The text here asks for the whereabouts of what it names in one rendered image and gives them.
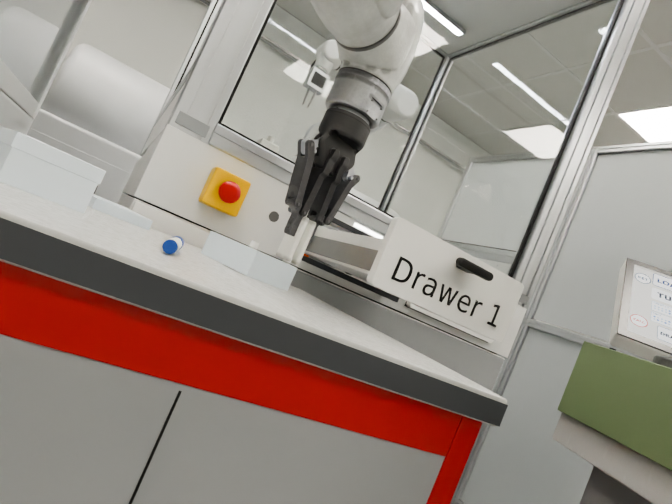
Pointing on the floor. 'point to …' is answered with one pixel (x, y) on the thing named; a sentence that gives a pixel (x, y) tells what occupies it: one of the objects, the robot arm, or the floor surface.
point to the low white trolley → (204, 380)
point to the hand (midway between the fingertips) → (296, 239)
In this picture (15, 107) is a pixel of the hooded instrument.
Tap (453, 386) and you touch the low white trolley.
